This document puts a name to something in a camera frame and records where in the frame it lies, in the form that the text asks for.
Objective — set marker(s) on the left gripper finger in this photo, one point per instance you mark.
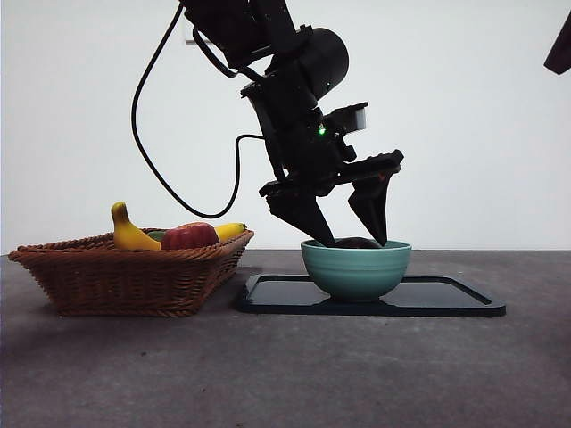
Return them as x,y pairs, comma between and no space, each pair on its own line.
299,214
374,205

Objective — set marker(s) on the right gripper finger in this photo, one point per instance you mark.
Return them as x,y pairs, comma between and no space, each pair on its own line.
561,51

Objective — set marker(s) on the dark purple plum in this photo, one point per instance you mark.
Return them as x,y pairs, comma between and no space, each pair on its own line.
357,243

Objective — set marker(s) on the teal ribbed bowl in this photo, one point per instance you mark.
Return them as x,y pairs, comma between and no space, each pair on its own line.
357,272

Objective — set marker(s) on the black rectangular tray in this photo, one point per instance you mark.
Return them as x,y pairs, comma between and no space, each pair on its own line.
285,296

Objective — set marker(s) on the red apple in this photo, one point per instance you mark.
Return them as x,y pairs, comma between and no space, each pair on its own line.
191,236

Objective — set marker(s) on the green fruit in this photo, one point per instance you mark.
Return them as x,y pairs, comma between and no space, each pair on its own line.
156,234

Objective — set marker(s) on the yellow banana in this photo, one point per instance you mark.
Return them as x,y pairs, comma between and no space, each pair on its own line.
127,232

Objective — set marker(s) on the brown wicker basket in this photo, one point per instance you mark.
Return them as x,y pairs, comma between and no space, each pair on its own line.
125,281

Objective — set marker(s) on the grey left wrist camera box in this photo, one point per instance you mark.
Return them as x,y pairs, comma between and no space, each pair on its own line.
352,118

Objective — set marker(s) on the white wall socket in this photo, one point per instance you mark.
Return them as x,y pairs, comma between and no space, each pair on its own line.
189,41

